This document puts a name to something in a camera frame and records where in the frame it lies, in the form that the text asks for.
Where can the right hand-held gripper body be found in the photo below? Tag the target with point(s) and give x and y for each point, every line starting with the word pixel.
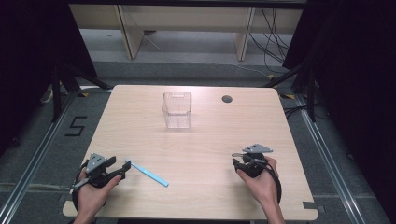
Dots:
pixel 256 149

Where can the black curtain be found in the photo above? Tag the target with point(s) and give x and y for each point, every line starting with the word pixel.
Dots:
pixel 34 56
pixel 355 77

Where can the clear plastic container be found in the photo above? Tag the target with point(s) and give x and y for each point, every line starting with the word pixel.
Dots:
pixel 176 109

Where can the metal floor rail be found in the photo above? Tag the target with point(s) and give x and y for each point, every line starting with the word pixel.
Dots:
pixel 34 155
pixel 330 168

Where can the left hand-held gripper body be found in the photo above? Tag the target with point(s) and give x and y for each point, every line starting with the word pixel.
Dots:
pixel 94 162

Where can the person's right hand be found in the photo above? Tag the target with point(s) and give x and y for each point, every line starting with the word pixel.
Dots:
pixel 261 185

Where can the black metal stand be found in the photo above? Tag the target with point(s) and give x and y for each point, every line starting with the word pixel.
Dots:
pixel 309 90
pixel 57 93

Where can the beige wooden desk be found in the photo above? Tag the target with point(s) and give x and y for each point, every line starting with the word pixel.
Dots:
pixel 186 18

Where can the light blue toothbrush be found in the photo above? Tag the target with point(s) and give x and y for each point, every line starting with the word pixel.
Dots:
pixel 148 173

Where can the person's left hand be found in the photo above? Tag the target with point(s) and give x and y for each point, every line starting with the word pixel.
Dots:
pixel 91 196

